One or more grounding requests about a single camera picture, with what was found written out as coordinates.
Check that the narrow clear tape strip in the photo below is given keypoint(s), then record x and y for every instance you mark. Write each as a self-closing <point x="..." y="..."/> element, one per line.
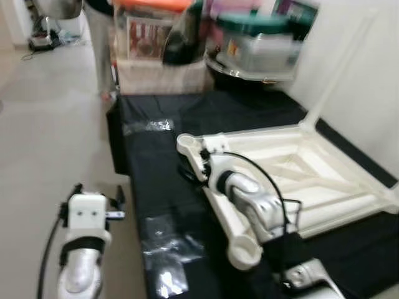
<point x="149" y="124"/>

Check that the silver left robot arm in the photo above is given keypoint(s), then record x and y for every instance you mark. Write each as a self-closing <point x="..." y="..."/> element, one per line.
<point x="81" y="274"/>

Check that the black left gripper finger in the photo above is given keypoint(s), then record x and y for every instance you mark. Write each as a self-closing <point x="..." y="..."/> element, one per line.
<point x="121" y="198"/>
<point x="76" y="189"/>

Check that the white plastic table top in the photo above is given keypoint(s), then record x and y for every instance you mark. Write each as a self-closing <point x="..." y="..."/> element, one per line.
<point x="330" y="180"/>

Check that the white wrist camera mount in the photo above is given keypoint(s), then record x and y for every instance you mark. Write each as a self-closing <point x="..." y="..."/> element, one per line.
<point x="87" y="215"/>
<point x="212" y="149"/>

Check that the black wok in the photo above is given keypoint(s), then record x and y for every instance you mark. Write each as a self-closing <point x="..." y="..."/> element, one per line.
<point x="218" y="68"/>

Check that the dark printed carton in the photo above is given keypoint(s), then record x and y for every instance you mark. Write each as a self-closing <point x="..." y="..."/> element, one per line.
<point x="299" y="15"/>

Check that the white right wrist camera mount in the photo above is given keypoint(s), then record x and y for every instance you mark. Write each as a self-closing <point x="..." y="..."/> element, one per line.
<point x="212" y="149"/>

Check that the green pot lid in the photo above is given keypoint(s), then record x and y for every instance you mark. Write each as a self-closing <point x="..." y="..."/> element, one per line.
<point x="249" y="23"/>

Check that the person in grey trousers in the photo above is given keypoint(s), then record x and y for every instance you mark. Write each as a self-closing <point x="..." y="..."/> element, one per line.
<point x="100" y="43"/>

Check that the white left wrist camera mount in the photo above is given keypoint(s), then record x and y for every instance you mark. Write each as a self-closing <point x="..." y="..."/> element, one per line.
<point x="87" y="215"/>

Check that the wide clear tape patch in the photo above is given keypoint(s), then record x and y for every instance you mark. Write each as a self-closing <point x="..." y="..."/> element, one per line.
<point x="165" y="243"/>

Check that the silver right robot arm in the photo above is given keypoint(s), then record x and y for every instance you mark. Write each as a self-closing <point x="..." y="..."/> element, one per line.
<point x="252" y="205"/>

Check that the orange-lid box with red poster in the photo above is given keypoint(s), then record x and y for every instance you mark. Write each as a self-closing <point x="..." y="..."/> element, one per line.
<point x="146" y="37"/>

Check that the black tablecloth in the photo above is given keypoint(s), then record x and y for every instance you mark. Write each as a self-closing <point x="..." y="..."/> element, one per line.
<point x="156" y="162"/>

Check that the grey upright vacuum cleaner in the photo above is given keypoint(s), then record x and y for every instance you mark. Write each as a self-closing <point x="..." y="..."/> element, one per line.
<point x="40" y="42"/>

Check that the dark glass pan lid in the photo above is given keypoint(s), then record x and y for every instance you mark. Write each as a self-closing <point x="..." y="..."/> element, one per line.
<point x="184" y="40"/>

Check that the pink fleece cover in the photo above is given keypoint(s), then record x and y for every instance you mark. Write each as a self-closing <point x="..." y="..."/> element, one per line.
<point x="162" y="78"/>

